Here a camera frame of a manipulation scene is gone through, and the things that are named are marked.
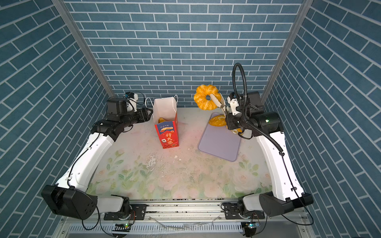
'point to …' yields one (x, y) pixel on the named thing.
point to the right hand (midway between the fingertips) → (227, 115)
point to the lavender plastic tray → (219, 141)
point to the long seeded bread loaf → (218, 120)
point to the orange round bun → (161, 120)
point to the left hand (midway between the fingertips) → (149, 110)
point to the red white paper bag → (164, 111)
